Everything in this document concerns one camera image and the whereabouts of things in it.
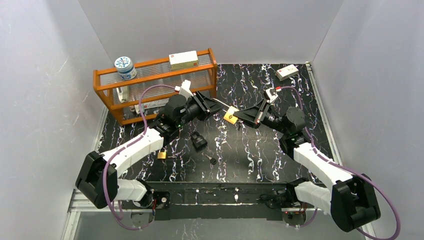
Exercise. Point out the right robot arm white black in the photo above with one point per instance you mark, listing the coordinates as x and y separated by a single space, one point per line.
347 197

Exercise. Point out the blue white round tin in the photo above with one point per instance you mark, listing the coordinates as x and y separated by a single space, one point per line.
125 68

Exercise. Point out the black head key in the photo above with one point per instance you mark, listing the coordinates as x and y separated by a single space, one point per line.
212 160

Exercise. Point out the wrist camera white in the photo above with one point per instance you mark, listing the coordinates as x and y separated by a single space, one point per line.
184 89
271 94

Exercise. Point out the white olive box on shelf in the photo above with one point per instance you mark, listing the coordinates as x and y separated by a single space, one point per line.
183 60

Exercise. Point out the long shackle brass padlock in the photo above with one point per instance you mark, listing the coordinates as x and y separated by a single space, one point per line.
229 113

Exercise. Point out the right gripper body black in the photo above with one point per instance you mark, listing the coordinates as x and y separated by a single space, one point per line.
260 112

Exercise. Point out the silver key bunch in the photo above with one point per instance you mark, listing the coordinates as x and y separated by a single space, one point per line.
239 125

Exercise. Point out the small brass padlock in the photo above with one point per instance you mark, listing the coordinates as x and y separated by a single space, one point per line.
162 154

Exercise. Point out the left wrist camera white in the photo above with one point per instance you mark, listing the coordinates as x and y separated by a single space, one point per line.
184 89

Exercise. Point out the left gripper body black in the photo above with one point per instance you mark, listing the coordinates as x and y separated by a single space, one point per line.
201 105

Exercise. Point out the white blue item bottom shelf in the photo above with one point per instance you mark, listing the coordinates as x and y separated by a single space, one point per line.
139 109

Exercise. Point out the orange wooden shelf rack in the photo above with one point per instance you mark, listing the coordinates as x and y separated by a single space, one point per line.
152 83

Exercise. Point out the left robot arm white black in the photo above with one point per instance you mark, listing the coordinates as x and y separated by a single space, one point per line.
99 177

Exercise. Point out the black padlock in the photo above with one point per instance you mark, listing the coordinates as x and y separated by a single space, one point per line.
198 141

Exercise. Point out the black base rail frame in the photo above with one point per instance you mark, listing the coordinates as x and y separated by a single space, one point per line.
193 200

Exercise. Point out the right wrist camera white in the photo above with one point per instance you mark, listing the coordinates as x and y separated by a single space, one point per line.
271 94

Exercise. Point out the white small box on table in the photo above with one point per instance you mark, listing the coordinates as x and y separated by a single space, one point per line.
286 72

